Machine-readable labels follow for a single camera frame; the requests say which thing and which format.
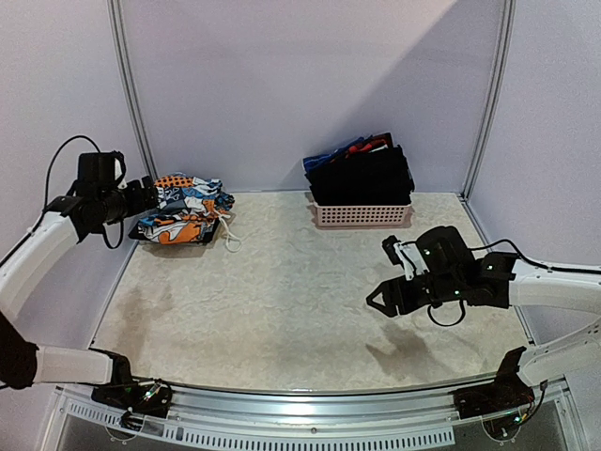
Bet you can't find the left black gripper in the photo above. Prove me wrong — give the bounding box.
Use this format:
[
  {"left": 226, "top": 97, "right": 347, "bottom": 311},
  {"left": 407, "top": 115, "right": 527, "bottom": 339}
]
[{"left": 99, "top": 174, "right": 159, "bottom": 225}]

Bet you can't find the colourful printed clothes pile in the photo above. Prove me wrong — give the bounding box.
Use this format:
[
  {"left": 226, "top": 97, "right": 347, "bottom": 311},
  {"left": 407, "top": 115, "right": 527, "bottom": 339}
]
[{"left": 129, "top": 172, "right": 242, "bottom": 253}]

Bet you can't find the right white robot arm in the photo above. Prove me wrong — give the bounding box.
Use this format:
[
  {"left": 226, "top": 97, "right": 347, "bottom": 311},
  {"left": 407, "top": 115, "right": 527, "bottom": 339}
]
[{"left": 366, "top": 226, "right": 600, "bottom": 410}]

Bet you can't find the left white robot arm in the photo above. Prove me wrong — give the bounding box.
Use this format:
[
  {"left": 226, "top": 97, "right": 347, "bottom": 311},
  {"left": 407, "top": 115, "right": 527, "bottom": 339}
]
[{"left": 1, "top": 150, "right": 158, "bottom": 408}]

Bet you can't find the pink plastic laundry basket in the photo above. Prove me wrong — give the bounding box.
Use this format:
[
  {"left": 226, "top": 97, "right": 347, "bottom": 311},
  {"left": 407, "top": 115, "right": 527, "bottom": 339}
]
[{"left": 305, "top": 193, "right": 413, "bottom": 229}]

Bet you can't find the folded black garment in basket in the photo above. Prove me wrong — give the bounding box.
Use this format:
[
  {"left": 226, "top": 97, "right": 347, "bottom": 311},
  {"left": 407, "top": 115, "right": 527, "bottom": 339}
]
[{"left": 305, "top": 147, "right": 415, "bottom": 206}]

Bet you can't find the red black plaid garment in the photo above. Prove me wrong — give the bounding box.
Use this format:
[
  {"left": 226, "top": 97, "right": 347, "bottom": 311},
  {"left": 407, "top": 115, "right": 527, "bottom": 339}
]
[{"left": 346, "top": 132, "right": 393, "bottom": 158}]

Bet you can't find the blue folded garment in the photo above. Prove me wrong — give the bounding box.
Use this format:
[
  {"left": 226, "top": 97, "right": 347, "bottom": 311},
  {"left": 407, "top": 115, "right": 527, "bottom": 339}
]
[{"left": 302, "top": 149, "right": 346, "bottom": 173}]

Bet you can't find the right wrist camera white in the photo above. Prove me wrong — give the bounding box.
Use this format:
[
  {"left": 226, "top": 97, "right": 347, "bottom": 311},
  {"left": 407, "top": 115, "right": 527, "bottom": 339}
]
[{"left": 381, "top": 235, "right": 428, "bottom": 281}]

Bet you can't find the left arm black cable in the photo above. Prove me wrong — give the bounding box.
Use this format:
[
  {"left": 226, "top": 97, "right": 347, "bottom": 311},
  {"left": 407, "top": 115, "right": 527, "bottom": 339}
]
[{"left": 27, "top": 134, "right": 126, "bottom": 250}]

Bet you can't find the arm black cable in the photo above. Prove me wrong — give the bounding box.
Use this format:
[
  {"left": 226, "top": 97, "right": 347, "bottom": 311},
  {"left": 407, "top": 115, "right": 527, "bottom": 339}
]
[
  {"left": 424, "top": 239, "right": 601, "bottom": 328},
  {"left": 27, "top": 134, "right": 126, "bottom": 250}
]

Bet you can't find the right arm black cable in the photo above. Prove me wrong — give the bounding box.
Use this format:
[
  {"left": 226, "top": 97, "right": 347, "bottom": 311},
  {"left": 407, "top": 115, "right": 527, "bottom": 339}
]
[{"left": 424, "top": 239, "right": 601, "bottom": 328}]

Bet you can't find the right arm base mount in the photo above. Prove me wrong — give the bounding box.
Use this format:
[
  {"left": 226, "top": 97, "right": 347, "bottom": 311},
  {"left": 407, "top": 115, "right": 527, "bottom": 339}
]
[{"left": 452, "top": 347, "right": 548, "bottom": 443}]

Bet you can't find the aluminium front rail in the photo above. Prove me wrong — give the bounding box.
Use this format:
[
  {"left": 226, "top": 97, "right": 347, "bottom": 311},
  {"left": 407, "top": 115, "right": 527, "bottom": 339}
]
[{"left": 41, "top": 375, "right": 583, "bottom": 451}]

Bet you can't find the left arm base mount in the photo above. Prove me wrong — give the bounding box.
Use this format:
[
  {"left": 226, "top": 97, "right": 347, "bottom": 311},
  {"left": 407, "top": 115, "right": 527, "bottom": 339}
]
[{"left": 91, "top": 349, "right": 173, "bottom": 431}]

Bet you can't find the right aluminium frame post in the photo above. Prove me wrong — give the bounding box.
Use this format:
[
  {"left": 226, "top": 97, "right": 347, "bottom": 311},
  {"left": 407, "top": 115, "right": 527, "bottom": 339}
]
[{"left": 460, "top": 0, "right": 516, "bottom": 203}]

